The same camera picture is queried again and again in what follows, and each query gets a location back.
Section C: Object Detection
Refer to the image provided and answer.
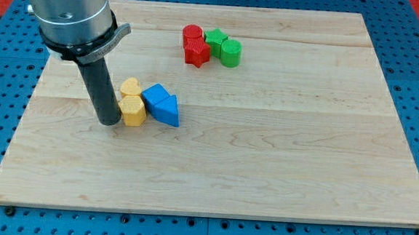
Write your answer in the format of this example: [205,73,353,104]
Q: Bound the black clamp ring mount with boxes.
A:
[39,11,131,65]

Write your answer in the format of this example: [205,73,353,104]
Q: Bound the yellow heart block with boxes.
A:
[119,77,143,97]

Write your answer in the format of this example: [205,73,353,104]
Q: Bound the green star block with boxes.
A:
[204,28,228,58]

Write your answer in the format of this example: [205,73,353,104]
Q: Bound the red cylinder block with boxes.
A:
[182,24,203,47]

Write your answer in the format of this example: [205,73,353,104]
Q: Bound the yellow hexagon block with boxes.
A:
[119,95,147,127]

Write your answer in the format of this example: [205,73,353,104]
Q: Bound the blue cube block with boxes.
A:
[141,84,170,116]

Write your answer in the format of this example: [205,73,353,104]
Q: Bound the green cylinder block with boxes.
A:
[220,39,242,68]

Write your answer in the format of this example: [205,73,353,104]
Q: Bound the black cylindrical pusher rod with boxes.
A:
[76,58,121,126]

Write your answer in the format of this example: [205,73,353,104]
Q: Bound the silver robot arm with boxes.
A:
[29,0,131,125]

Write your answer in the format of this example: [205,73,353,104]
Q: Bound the wooden board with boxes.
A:
[0,0,419,228]

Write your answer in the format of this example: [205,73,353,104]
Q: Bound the red star block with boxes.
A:
[184,37,211,68]

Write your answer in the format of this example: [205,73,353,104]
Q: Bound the blue triangle block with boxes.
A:
[154,95,180,127]

